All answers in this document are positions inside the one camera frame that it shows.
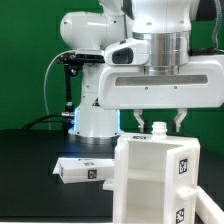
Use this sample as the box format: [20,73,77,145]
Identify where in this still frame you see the grey camera cable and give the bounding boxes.
[43,49,76,132]

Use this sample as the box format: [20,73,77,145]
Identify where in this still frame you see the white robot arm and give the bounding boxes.
[60,0,224,144]

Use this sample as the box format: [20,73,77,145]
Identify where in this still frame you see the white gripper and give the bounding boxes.
[98,38,224,132]

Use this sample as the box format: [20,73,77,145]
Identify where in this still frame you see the white cabinet block part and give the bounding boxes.
[58,166,114,184]

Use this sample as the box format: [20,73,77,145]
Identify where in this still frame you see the white cabinet box body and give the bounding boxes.
[103,121,202,224]

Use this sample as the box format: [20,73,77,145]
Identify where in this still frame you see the white bar at right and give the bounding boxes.
[196,186,224,224]

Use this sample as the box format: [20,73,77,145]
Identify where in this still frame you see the black cables at base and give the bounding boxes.
[21,111,76,131]

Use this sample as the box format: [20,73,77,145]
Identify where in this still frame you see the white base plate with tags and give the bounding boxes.
[53,157,114,174]

